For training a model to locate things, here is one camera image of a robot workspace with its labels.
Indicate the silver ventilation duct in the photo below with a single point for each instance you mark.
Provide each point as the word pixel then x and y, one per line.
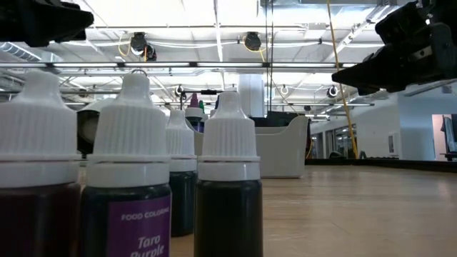
pixel 18 51

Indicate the white plastic bin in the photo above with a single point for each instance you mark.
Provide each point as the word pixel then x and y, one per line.
pixel 282 153

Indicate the large purple-cap coloring bottle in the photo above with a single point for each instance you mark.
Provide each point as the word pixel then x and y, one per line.
pixel 194 101

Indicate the large blue-cap coloring bottle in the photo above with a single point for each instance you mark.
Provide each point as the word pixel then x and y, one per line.
pixel 215 105

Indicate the long ceiling light bar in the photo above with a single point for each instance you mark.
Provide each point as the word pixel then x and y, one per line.
pixel 214 64

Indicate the small maroon dropper bottle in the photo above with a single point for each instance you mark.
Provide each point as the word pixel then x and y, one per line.
pixel 35 135

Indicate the small dark dropper bottle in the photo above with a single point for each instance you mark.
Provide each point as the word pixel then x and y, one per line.
pixel 180 142

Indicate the small red-label dropper bottle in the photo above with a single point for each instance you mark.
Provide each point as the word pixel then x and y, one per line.
pixel 228 142

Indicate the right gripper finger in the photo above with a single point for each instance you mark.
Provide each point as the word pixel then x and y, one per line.
pixel 392 71
pixel 403 28

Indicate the large green-cap coloring bottle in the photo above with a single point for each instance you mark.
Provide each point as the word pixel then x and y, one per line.
pixel 201 106

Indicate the wall television screen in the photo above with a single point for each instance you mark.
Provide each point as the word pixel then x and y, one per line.
pixel 450 132

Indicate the white wall box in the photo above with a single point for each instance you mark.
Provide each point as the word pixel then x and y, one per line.
pixel 394 144

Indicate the small Taro Purple dropper bottle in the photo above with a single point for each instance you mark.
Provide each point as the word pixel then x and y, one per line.
pixel 130 142

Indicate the black monitor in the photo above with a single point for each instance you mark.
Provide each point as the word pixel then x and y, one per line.
pixel 278 119

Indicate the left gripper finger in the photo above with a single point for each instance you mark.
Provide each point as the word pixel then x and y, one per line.
pixel 43 21

